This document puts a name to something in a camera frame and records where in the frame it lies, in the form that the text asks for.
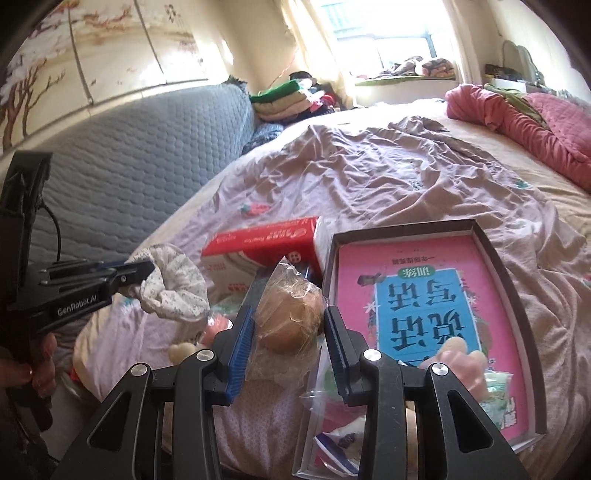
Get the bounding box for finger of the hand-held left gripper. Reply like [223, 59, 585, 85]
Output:
[95, 260, 139, 273]
[110, 261, 156, 297]

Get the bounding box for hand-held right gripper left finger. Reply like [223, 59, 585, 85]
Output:
[50, 279, 267, 480]

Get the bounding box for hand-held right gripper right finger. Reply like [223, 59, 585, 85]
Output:
[324, 305, 531, 480]

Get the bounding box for white floral cloth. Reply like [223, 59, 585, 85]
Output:
[122, 244, 211, 322]

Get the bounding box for beige round sponge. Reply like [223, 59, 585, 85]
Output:
[244, 258, 327, 384]

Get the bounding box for cream plush bear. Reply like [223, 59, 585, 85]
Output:
[167, 342, 205, 366]

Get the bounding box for shallow cardboard box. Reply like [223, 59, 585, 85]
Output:
[291, 219, 549, 479]

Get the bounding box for pink soft toy in bag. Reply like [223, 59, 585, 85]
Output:
[434, 337, 489, 403]

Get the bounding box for person's left hand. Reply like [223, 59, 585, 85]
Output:
[0, 333, 58, 400]

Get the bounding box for white and blue snack packet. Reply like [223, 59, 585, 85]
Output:
[314, 422, 365, 476]

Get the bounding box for red and white carton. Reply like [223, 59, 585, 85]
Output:
[201, 216, 334, 297]

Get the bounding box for pink book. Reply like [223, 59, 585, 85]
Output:
[309, 237, 533, 462]

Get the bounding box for grey quilted sofa cover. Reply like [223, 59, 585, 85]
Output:
[14, 83, 257, 296]

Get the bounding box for mint green packet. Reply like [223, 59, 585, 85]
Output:
[485, 369, 516, 428]

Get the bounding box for dark speckled cloth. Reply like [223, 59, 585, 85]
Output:
[242, 120, 287, 155]

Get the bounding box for beige folded blankets pile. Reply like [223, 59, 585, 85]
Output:
[254, 90, 334, 126]

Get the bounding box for green folded garment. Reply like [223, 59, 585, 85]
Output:
[249, 78, 315, 104]

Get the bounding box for white curtain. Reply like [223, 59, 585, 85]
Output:
[295, 0, 358, 109]
[443, 0, 476, 86]

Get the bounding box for green windowsill mat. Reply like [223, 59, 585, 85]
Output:
[355, 76, 458, 89]

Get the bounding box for clothes on windowsill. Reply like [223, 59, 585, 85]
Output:
[379, 55, 456, 80]

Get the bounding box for pink quilt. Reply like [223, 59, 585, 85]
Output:
[444, 84, 591, 195]

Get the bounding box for olive green cloth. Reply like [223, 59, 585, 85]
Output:
[496, 88, 541, 125]

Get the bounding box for dressing table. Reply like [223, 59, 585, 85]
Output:
[482, 62, 543, 93]

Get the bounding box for window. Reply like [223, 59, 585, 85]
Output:
[318, 0, 446, 79]

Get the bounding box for white framed mirror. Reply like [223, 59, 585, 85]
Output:
[501, 39, 539, 84]

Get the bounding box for black cable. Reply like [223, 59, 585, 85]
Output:
[41, 198, 64, 265]

